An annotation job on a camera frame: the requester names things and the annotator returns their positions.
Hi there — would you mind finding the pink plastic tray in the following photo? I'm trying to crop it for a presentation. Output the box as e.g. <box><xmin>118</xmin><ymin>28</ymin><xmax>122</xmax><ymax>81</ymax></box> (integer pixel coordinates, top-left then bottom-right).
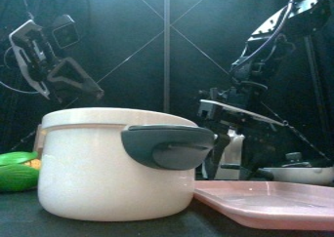
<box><xmin>194</xmin><ymin>179</ymin><xmax>334</xmax><ymax>232</ymax></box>

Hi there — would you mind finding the green toy corn cob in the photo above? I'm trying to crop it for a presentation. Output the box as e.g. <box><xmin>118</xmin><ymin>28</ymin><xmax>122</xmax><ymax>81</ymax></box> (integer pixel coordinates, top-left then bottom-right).
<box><xmin>0</xmin><ymin>150</ymin><xmax>43</xmax><ymax>193</ymax></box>

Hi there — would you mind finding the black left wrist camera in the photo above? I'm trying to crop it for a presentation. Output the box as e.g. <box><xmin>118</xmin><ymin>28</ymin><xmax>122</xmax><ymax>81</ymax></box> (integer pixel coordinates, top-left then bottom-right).
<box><xmin>51</xmin><ymin>14</ymin><xmax>83</xmax><ymax>50</ymax></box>

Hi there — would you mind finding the grey vertical frame pole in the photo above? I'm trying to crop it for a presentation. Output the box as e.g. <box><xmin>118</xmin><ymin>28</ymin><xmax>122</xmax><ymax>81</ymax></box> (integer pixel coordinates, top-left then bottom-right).
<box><xmin>163</xmin><ymin>0</ymin><xmax>173</xmax><ymax>113</ymax></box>

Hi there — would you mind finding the white toy pot grey handle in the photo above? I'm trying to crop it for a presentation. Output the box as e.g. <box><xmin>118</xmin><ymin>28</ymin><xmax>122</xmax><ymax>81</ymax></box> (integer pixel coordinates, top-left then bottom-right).
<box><xmin>36</xmin><ymin>106</ymin><xmax>218</xmax><ymax>222</ymax></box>

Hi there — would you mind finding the thin white diagonal cord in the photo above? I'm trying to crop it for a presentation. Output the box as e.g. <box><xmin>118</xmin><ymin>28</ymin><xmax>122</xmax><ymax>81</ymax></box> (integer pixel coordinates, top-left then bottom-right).
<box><xmin>64</xmin><ymin>0</ymin><xmax>221</xmax><ymax>105</ymax></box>
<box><xmin>127</xmin><ymin>0</ymin><xmax>233</xmax><ymax>76</ymax></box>

